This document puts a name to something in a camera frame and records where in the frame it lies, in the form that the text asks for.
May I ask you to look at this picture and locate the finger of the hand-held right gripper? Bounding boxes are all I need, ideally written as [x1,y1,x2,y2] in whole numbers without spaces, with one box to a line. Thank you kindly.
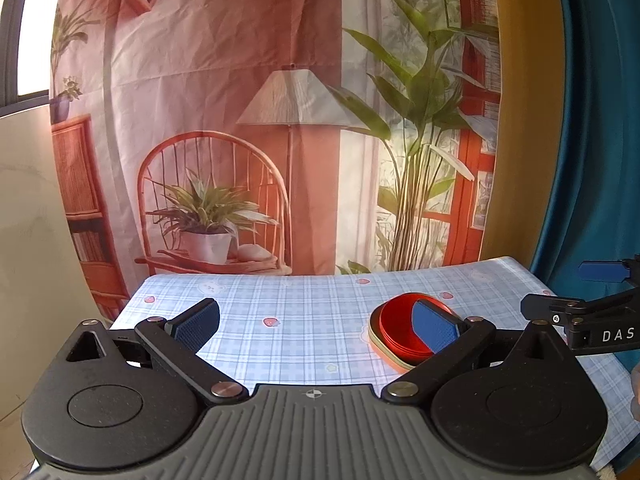
[520,292,587,332]
[578,258,637,284]

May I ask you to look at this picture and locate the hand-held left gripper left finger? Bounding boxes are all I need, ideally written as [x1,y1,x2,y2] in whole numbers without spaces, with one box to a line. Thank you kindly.
[65,297,249,404]

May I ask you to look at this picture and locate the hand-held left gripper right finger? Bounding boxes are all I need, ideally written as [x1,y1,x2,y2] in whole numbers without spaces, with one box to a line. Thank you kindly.
[382,296,572,404]

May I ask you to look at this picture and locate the wide red bowl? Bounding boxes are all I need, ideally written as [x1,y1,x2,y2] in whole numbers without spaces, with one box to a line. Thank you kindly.
[378,293,464,364]

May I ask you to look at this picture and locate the orange plate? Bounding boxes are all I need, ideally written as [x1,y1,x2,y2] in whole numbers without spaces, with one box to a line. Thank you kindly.
[367,305,472,374]

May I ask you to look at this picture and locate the large green plate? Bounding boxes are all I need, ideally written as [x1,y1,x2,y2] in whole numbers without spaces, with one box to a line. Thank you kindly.
[368,310,426,368]

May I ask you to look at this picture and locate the person's right hand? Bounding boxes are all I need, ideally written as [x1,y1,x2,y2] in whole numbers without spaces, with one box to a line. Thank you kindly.
[629,364,640,422]

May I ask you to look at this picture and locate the blue checked strawberry tablecloth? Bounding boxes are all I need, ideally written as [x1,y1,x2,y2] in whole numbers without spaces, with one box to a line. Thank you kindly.
[107,256,632,477]

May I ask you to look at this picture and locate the blue curtain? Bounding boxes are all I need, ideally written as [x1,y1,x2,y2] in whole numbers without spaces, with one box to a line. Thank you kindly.
[529,0,640,376]

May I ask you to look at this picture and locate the printed room backdrop cloth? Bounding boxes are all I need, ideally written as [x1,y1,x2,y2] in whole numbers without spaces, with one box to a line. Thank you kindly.
[47,0,503,321]

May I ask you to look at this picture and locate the dark window frame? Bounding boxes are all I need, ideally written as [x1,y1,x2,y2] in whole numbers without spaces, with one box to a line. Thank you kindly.
[0,0,53,120]

